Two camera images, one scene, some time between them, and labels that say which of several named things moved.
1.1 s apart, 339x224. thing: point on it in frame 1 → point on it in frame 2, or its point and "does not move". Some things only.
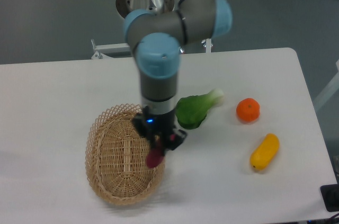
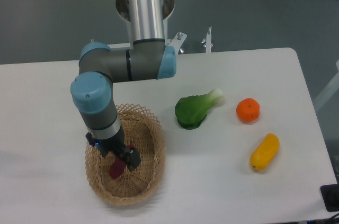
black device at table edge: [330, 194] does not move
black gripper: [160, 129] → [117, 142]
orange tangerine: [248, 110] does not move
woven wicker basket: [116, 159] does not move
